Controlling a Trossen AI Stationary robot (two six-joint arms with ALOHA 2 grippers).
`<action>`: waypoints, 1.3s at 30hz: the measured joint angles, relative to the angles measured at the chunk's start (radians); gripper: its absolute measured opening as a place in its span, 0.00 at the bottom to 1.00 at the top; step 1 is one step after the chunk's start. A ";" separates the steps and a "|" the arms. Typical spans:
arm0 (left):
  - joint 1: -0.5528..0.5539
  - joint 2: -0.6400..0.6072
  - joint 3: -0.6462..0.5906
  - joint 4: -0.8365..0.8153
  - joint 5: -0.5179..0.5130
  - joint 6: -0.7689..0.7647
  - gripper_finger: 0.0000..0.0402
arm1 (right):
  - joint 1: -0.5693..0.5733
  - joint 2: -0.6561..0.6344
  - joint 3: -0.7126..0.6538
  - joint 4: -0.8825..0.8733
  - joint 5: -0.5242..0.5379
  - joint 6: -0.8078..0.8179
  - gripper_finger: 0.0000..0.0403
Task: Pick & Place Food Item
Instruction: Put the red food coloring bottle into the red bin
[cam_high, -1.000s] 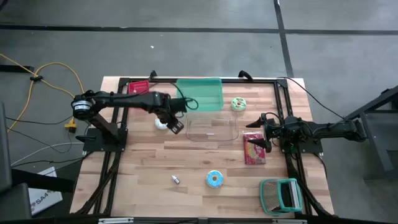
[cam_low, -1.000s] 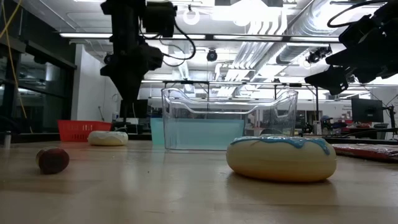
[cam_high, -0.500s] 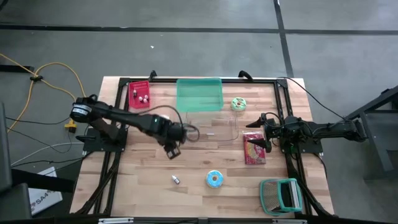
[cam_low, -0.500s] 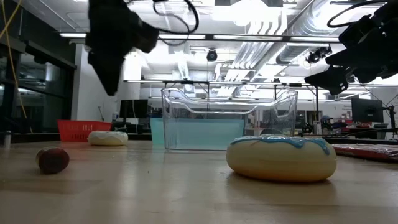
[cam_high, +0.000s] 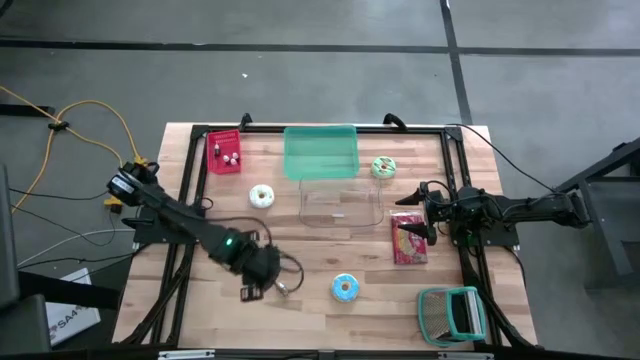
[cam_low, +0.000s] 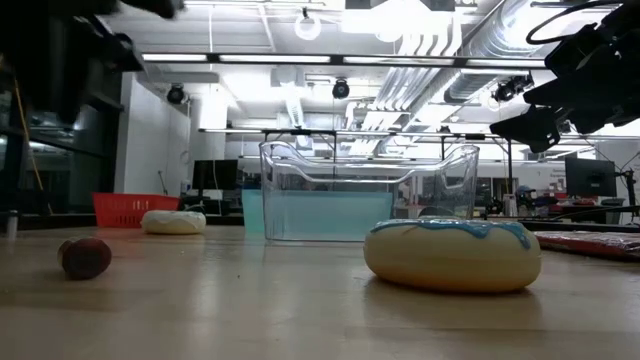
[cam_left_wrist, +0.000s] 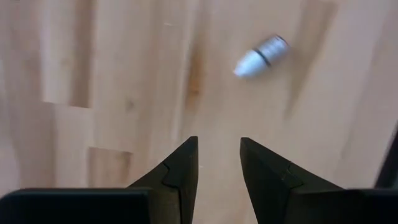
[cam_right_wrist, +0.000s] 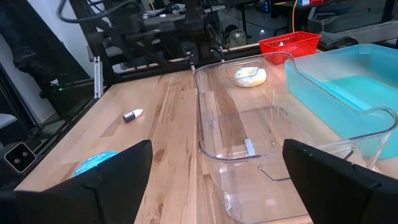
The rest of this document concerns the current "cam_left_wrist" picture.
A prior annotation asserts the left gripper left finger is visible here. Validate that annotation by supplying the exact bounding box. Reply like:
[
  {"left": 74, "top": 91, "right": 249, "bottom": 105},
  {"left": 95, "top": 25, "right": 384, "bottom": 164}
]
[{"left": 0, "top": 136, "right": 199, "bottom": 224}]

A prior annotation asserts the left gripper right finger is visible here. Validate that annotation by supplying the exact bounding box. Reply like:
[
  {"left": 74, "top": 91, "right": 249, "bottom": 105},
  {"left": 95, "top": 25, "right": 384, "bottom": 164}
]
[{"left": 239, "top": 137, "right": 398, "bottom": 224}]

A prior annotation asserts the small grey bullet-shaped cap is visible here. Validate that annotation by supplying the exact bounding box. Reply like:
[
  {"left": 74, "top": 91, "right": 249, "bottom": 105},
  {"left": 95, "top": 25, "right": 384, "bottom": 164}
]
[{"left": 232, "top": 34, "right": 292, "bottom": 79}]

